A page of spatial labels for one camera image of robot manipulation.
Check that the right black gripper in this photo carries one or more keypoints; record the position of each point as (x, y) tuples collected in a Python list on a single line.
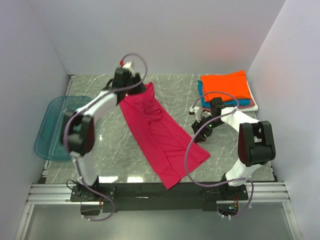
[(200, 137)]

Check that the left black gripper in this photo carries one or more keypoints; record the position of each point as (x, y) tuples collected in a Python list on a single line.
[(139, 88)]

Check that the pink t-shirt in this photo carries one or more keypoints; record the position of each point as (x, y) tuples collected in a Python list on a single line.
[(164, 143)]

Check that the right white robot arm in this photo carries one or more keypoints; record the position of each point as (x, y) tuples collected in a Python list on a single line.
[(255, 147)]

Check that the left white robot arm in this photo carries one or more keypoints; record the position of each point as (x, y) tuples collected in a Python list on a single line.
[(78, 127)]

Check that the folded blue t-shirt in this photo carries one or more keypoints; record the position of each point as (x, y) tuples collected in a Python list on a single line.
[(232, 103)]

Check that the folded orange t-shirt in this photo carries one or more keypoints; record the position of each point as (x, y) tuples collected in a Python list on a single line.
[(234, 84)]

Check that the folded mauve t-shirt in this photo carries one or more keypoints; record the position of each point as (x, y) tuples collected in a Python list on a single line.
[(245, 105)]

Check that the folded white t-shirt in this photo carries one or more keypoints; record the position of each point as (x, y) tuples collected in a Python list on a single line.
[(253, 107)]

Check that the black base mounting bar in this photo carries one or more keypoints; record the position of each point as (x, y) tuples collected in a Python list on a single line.
[(182, 196)]

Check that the teal transparent plastic bin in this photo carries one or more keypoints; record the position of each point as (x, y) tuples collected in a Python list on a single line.
[(47, 144)]

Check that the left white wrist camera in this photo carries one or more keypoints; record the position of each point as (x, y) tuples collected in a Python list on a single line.
[(129, 65)]

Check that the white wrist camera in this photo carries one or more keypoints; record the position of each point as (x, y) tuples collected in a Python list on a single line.
[(129, 65), (196, 112)]

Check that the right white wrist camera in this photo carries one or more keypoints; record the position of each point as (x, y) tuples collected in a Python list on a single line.
[(196, 112)]

